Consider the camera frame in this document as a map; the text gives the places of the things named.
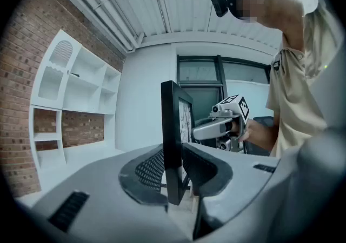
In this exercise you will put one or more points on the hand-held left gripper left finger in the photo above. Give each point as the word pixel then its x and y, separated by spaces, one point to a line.
pixel 108 182

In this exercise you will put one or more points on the white shelf cabinet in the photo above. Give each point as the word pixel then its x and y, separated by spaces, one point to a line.
pixel 89 150

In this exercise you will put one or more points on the white ceiling pipes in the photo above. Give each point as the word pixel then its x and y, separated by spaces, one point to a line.
pixel 108 12

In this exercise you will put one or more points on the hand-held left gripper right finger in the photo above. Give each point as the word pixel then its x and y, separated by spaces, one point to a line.
pixel 216 171

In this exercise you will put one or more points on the white ribbed-glass cabinet door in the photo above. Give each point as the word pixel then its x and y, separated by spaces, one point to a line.
pixel 65 88

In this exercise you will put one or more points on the person's right forearm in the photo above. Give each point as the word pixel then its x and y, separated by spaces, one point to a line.
pixel 262 135

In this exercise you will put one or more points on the dark framed glass window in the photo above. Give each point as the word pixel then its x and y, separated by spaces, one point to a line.
pixel 200 71

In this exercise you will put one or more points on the black framed picture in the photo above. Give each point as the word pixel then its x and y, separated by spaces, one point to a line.
pixel 170 128

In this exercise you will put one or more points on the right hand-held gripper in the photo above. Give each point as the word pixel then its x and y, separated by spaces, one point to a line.
pixel 235 107

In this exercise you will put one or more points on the person's right hand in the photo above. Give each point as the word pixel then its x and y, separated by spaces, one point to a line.
pixel 243 132

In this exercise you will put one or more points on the person's head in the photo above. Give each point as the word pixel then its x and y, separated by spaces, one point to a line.
pixel 281 7

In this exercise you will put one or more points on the person's beige shirt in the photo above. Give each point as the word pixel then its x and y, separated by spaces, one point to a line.
pixel 292 88

